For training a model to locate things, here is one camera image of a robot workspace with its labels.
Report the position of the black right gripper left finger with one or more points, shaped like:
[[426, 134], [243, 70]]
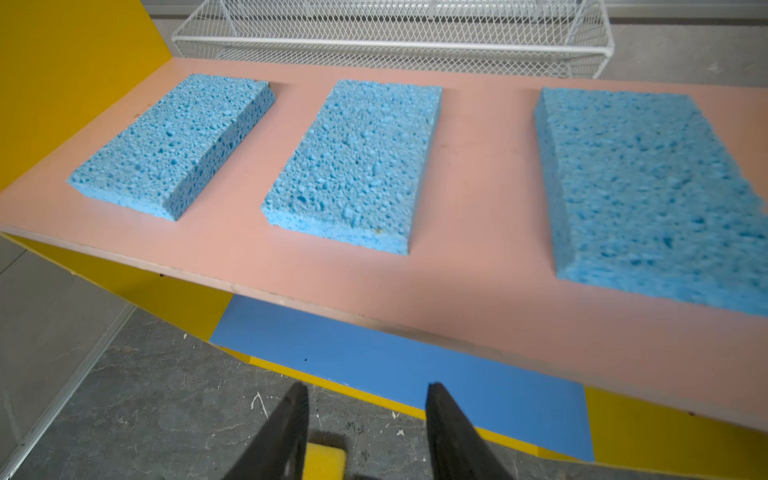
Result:
[[278, 451]]

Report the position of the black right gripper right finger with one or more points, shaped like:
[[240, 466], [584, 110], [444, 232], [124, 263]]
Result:
[[457, 451]]

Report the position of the blue sponge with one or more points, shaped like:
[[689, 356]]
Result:
[[162, 162], [355, 176]]

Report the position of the yellow sponge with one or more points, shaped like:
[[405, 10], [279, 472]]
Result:
[[324, 463]]

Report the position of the yellow shelf unit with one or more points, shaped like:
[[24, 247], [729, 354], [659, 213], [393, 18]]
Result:
[[670, 387]]

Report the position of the white wire mesh basket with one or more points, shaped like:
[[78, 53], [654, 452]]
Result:
[[559, 39]]

